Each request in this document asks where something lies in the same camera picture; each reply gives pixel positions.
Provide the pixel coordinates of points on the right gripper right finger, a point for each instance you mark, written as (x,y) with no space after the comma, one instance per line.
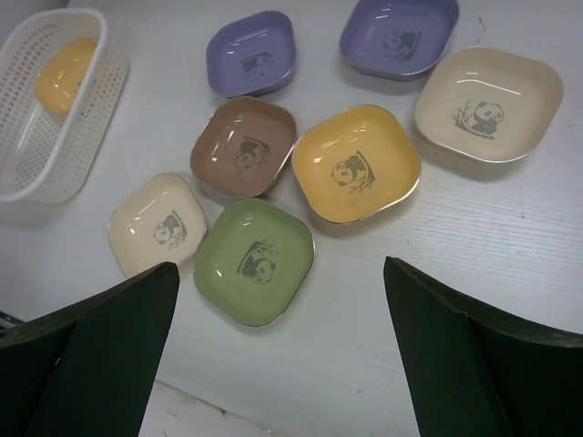
(475,370)

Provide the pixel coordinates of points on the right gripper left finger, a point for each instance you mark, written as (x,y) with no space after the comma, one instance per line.
(88,369)

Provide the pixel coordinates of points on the cream panda plate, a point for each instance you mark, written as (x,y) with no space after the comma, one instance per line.
(161,221)
(488,105)

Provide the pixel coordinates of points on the green panda plate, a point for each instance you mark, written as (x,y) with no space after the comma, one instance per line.
(253,261)

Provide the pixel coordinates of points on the yellow panda plate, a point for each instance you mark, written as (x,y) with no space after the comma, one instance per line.
(355,164)
(58,83)

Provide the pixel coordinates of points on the brown panda plate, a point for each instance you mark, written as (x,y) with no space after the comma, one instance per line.
(244,147)

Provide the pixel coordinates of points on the purple panda plate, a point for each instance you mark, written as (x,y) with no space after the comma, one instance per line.
(398,40)
(253,56)

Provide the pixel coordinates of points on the white perforated plastic bin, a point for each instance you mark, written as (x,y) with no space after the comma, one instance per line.
(46,157)

